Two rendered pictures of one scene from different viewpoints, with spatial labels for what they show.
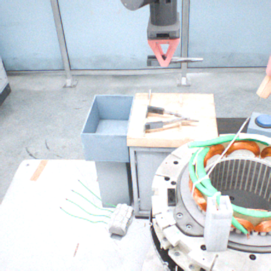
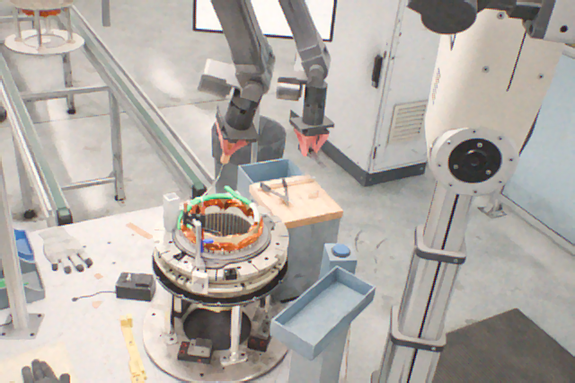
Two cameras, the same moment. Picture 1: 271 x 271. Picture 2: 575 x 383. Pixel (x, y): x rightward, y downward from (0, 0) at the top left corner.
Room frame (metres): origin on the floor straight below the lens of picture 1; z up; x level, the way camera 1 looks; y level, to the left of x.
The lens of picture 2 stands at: (-0.23, -1.21, 1.97)
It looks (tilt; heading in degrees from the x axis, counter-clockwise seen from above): 32 degrees down; 52
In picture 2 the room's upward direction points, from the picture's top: 6 degrees clockwise
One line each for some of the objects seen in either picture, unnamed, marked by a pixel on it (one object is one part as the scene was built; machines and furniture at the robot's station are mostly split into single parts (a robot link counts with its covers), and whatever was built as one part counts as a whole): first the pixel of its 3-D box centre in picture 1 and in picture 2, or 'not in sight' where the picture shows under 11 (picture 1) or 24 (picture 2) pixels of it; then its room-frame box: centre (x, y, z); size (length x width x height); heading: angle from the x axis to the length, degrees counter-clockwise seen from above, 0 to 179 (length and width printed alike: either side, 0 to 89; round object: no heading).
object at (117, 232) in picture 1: (121, 219); not in sight; (0.59, 0.06, 0.80); 0.10 x 0.05 x 0.04; 158
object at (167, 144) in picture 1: (173, 118); (295, 200); (0.68, -0.09, 1.05); 0.20 x 0.19 x 0.02; 81
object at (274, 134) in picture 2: not in sight; (247, 159); (1.35, 1.18, 0.39); 0.39 x 0.39 x 0.35
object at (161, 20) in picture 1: (163, 12); (313, 114); (0.72, -0.07, 1.30); 0.10 x 0.07 x 0.07; 172
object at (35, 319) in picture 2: not in sight; (22, 325); (-0.03, 0.08, 0.78); 0.09 x 0.09 x 0.01; 59
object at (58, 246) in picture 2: not in sight; (65, 247); (0.17, 0.34, 0.79); 0.24 x 0.12 x 0.02; 84
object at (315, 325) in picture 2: not in sight; (318, 349); (0.49, -0.47, 0.92); 0.25 x 0.11 x 0.28; 18
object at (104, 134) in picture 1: (115, 156); (268, 210); (0.70, 0.06, 0.92); 0.17 x 0.11 x 0.28; 171
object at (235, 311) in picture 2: not in sight; (235, 328); (0.37, -0.30, 0.91); 0.02 x 0.02 x 0.21
